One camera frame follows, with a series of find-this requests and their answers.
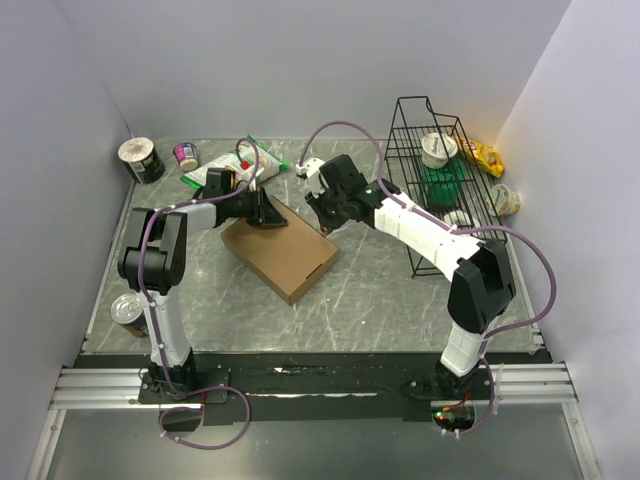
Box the white cup in rack front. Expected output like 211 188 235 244
443 210 474 229

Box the white yogurt cup in rack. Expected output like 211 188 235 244
421 133 458 169

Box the brown cardboard express box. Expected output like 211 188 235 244
221 198 339 305

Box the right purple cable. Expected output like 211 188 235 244
298 120 558 437

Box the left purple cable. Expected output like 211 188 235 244
137 138 252 450

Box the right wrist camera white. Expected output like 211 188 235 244
295 157 325 196

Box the purple cable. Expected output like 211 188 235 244
298 120 558 437
137 138 252 450

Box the black can white lid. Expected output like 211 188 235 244
118 137 165 185

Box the yellow chips bag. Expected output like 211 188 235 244
454 135 504 179

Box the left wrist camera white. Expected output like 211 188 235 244
229 160 255 183

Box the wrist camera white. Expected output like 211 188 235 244
229 160 255 183
295 157 325 196

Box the green lidded container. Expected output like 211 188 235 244
423 159 468 211

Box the aluminium rail frame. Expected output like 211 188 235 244
27 363 602 479

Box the black wire basket rack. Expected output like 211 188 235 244
383 96 508 279

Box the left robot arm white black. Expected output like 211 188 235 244
117 168 288 402

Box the purple small yogurt cup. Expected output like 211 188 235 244
173 142 199 172

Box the metal tin can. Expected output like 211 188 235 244
110 293 148 338

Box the green white chips bag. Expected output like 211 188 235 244
180 136 290 189

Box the yellow white yogurt cup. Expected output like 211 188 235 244
485 184 521 217

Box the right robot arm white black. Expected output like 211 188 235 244
295 155 516 399

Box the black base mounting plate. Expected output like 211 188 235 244
138 352 491 426

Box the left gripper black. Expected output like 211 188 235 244
224 186 287 226

